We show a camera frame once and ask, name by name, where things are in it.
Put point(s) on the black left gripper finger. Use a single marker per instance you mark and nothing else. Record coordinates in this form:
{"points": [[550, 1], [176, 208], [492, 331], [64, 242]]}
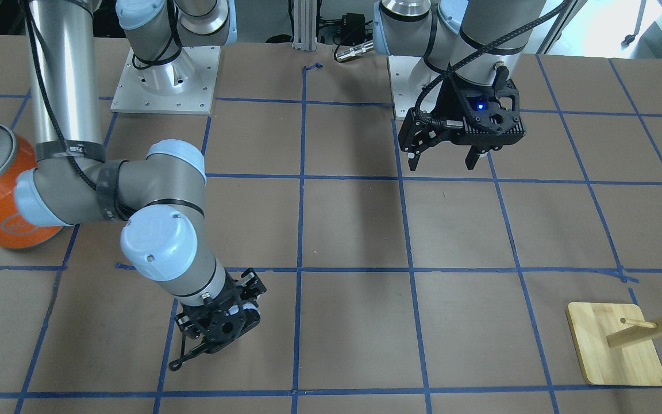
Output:
{"points": [[420, 132], [474, 154]]}

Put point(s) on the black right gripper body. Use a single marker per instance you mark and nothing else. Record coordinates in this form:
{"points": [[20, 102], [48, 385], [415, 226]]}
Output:
{"points": [[251, 286]]}

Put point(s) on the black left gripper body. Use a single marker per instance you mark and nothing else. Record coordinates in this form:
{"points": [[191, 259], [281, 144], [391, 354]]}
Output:
{"points": [[452, 101]]}

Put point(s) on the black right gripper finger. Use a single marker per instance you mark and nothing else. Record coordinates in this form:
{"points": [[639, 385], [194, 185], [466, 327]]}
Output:
{"points": [[203, 347], [247, 291]]}

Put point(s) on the light blue plastic cup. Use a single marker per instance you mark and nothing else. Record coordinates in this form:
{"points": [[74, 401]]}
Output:
{"points": [[242, 319]]}

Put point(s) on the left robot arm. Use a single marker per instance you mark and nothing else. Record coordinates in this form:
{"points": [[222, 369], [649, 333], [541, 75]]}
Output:
{"points": [[468, 38]]}

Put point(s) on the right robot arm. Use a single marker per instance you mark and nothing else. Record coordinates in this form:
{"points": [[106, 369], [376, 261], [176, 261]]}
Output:
{"points": [[161, 199]]}

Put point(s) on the wooden cup rack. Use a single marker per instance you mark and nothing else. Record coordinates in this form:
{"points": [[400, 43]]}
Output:
{"points": [[614, 344]]}

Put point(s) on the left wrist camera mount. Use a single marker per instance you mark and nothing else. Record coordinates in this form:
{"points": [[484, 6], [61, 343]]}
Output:
{"points": [[490, 113]]}

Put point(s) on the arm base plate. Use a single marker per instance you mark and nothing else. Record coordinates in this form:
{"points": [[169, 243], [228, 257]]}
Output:
{"points": [[183, 86], [408, 76]]}

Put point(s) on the aluminium frame post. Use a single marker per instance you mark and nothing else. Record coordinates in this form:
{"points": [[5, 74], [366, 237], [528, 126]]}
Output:
{"points": [[304, 24]]}

